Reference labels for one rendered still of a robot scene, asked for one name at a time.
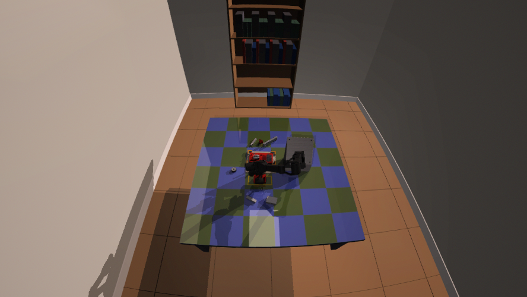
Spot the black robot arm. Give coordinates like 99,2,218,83
245,151,304,177

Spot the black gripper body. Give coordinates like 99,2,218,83
255,173,264,184

